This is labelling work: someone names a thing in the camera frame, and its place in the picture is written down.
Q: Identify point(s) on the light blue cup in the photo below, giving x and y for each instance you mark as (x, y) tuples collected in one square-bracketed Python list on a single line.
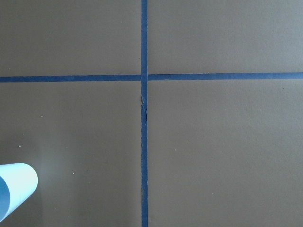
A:
[(18, 181)]

